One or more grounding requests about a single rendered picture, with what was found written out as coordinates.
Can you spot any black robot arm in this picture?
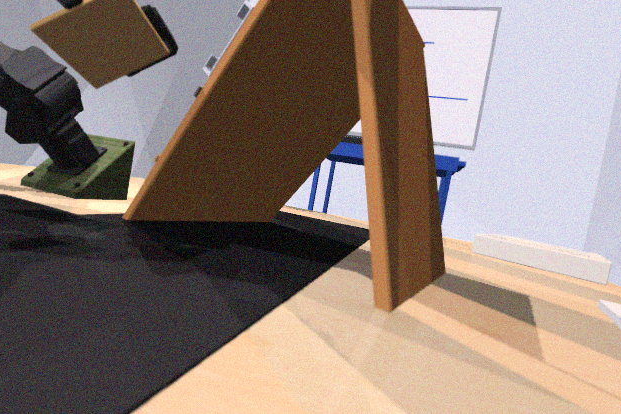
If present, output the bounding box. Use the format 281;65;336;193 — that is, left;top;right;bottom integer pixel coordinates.
0;41;108;176

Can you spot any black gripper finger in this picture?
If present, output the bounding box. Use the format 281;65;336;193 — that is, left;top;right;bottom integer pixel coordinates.
126;5;164;77
56;0;84;10

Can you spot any orange tile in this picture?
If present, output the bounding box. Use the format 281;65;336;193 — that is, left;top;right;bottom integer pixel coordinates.
30;0;170;89

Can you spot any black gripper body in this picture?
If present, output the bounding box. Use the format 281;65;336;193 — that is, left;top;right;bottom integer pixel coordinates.
142;7;179;71

